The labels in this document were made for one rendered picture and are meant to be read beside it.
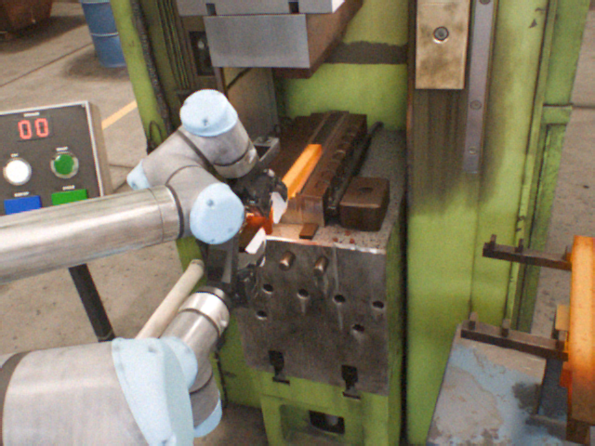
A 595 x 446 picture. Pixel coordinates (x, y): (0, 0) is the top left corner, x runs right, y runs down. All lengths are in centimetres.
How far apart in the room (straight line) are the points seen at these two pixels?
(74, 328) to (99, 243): 192
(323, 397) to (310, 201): 57
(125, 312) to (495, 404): 178
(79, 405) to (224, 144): 48
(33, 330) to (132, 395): 220
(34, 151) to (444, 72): 86
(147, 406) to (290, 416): 127
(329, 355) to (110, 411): 95
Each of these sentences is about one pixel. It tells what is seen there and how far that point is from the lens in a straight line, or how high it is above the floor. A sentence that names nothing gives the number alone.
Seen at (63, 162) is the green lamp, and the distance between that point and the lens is 131.
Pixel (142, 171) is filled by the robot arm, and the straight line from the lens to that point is 85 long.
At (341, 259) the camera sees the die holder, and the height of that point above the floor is 88.
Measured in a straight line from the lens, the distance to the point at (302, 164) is 127.
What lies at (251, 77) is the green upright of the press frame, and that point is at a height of 114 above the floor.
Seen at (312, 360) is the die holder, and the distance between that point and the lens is 144.
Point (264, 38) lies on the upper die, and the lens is 108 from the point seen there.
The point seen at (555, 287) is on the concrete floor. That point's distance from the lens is 255.
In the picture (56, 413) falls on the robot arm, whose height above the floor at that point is 125.
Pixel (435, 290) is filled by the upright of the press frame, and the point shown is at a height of 65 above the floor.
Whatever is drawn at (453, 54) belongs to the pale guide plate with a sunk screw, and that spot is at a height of 125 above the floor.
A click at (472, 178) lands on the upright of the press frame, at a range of 126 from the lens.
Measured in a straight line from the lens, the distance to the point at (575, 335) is 91.
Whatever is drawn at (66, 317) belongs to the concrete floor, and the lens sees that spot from 268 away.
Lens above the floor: 162
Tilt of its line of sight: 33 degrees down
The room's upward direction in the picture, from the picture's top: 8 degrees counter-clockwise
